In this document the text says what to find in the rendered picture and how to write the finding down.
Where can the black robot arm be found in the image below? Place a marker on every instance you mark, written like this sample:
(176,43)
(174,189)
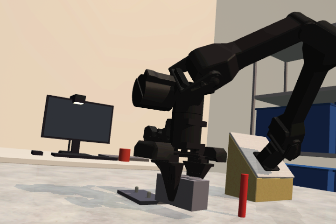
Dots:
(214,65)

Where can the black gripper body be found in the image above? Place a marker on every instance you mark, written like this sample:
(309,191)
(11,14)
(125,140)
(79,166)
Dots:
(185,134)

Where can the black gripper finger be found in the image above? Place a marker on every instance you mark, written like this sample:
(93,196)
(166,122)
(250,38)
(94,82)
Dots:
(196,169)
(171,173)

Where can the red peg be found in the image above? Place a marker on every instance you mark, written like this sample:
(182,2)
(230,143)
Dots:
(243,195)

